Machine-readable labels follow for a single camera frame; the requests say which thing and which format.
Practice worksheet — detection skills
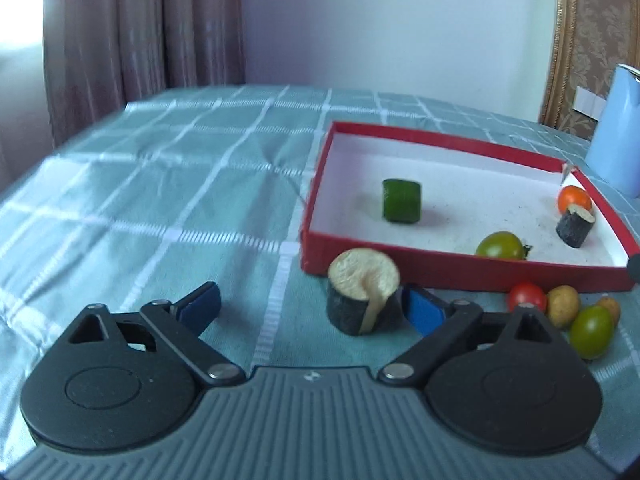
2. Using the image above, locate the brown longan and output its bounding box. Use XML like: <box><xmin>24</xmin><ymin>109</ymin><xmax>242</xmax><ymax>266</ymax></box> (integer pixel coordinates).
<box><xmin>596</xmin><ymin>295</ymin><xmax>620</xmax><ymax>326</ymax></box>
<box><xmin>547</xmin><ymin>285</ymin><xmax>580</xmax><ymax>330</ymax></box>

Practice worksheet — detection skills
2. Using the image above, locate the green tomato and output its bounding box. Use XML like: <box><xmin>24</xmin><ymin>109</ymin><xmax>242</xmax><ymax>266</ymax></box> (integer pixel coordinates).
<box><xmin>568</xmin><ymin>306</ymin><xmax>614</xmax><ymax>361</ymax></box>
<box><xmin>475</xmin><ymin>231</ymin><xmax>532</xmax><ymax>260</ymax></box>

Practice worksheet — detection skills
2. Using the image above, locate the red cherry tomato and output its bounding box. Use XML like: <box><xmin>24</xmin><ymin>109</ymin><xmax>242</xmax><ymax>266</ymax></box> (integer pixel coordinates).
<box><xmin>506</xmin><ymin>282</ymin><xmax>548</xmax><ymax>312</ymax></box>

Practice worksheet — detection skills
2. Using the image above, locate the large dark sugarcane piece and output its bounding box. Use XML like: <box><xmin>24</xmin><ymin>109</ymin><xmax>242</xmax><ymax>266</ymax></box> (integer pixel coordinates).
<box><xmin>326</xmin><ymin>247</ymin><xmax>400</xmax><ymax>336</ymax></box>

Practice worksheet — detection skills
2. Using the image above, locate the green cucumber piece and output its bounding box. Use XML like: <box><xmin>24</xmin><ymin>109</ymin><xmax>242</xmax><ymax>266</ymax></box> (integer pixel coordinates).
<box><xmin>383</xmin><ymin>179</ymin><xmax>422</xmax><ymax>223</ymax></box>

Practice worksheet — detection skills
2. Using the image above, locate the small dark sugarcane piece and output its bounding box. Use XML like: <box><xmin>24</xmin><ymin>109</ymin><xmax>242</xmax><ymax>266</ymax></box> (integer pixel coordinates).
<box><xmin>555</xmin><ymin>204</ymin><xmax>596</xmax><ymax>248</ymax></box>

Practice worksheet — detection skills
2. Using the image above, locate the orange tangerine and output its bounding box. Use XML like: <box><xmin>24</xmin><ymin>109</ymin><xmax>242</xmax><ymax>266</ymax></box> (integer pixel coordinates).
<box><xmin>556</xmin><ymin>185</ymin><xmax>592</xmax><ymax>214</ymax></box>

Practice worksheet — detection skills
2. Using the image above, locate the light blue kettle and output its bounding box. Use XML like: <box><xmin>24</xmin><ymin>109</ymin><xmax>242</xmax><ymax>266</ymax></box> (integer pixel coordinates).
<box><xmin>586</xmin><ymin>64</ymin><xmax>640</xmax><ymax>198</ymax></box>

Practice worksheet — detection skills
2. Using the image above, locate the green tomato in box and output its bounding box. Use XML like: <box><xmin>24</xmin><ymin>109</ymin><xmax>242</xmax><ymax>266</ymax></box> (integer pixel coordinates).
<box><xmin>475</xmin><ymin>231</ymin><xmax>532</xmax><ymax>260</ymax></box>

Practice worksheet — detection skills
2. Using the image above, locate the red shallow cardboard box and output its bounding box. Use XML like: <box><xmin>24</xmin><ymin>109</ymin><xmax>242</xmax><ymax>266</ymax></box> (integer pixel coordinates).
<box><xmin>300</xmin><ymin>122</ymin><xmax>639</xmax><ymax>292</ymax></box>

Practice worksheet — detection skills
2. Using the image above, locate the checked teal tablecloth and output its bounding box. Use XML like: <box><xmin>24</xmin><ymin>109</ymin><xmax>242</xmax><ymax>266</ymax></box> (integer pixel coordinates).
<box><xmin>0</xmin><ymin>84</ymin><xmax>640</xmax><ymax>470</ymax></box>

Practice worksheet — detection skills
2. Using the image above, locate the pink patterned curtain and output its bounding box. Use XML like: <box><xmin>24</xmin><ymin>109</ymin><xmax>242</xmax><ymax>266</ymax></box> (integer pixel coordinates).
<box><xmin>43</xmin><ymin>0</ymin><xmax>245</xmax><ymax>145</ymax></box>

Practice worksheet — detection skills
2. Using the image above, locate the white wall socket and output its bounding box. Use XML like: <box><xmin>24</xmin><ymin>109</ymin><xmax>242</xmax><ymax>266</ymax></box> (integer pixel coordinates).
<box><xmin>573</xmin><ymin>87</ymin><xmax>606</xmax><ymax>122</ymax></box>

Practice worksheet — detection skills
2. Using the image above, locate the gold frame moulding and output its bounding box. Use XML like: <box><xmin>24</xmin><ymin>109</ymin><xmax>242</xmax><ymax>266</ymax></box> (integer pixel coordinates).
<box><xmin>538</xmin><ymin>0</ymin><xmax>577</xmax><ymax>128</ymax></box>

